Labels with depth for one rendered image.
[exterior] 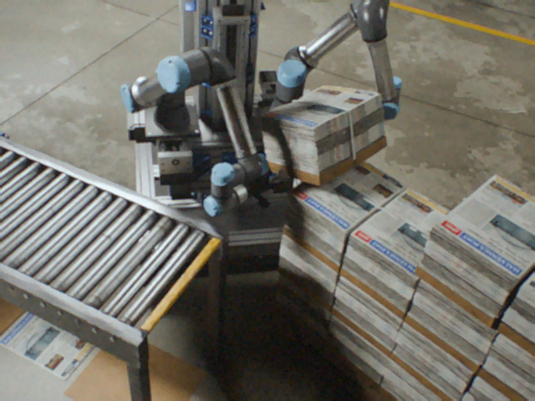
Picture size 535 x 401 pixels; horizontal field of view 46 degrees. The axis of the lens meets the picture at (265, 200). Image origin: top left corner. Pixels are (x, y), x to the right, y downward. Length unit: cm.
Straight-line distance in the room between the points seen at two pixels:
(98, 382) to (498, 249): 169
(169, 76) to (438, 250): 102
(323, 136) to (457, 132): 225
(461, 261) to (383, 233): 36
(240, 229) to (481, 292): 139
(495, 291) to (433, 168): 208
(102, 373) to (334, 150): 136
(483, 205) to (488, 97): 278
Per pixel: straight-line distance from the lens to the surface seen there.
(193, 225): 220
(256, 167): 219
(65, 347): 291
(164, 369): 279
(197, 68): 209
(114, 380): 278
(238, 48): 258
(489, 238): 198
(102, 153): 383
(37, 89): 447
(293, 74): 257
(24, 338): 297
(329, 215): 224
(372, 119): 238
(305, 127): 217
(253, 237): 296
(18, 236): 225
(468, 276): 199
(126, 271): 208
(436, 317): 217
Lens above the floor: 235
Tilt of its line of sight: 42 degrees down
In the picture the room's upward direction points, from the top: 6 degrees clockwise
